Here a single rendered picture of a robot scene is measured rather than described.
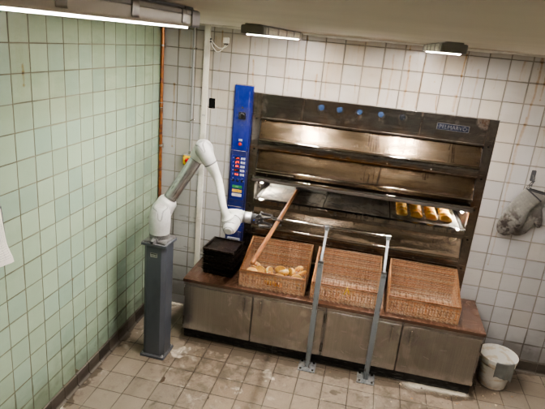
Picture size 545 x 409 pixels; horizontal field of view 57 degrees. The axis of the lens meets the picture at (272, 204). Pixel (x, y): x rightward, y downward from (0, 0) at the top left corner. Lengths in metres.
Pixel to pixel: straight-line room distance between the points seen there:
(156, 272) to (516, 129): 2.96
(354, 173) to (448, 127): 0.82
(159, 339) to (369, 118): 2.44
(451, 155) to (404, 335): 1.47
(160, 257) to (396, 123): 2.12
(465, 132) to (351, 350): 1.95
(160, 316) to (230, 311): 0.58
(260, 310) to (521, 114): 2.53
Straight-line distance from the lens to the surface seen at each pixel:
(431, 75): 4.17
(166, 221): 3.86
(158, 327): 4.22
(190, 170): 3.96
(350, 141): 4.23
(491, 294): 4.71
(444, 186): 4.32
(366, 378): 4.37
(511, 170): 4.37
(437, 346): 4.27
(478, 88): 4.22
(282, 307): 4.19
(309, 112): 4.24
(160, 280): 4.01
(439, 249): 4.48
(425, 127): 4.23
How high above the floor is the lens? 2.54
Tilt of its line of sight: 18 degrees down
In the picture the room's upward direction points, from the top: 5 degrees clockwise
